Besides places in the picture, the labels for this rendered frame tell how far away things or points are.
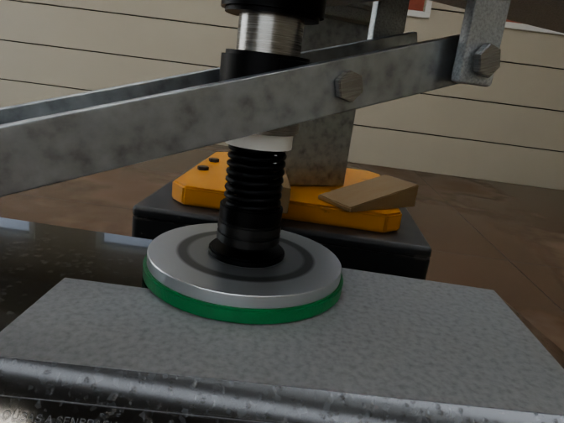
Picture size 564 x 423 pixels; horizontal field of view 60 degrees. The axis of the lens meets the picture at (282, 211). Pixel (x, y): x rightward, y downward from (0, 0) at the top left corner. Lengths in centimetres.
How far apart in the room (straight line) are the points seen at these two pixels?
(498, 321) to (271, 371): 27
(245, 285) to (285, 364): 9
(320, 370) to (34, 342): 22
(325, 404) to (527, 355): 22
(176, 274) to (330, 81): 23
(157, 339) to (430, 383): 22
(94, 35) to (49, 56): 68
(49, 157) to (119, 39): 657
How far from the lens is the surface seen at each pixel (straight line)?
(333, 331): 47
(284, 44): 48
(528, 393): 46
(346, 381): 40
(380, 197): 102
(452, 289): 62
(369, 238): 96
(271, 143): 48
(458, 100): 674
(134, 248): 61
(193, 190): 102
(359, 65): 49
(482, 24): 56
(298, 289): 47
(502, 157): 700
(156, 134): 41
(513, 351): 52
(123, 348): 42
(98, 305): 48
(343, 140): 117
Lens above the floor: 103
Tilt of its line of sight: 16 degrees down
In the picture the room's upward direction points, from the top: 7 degrees clockwise
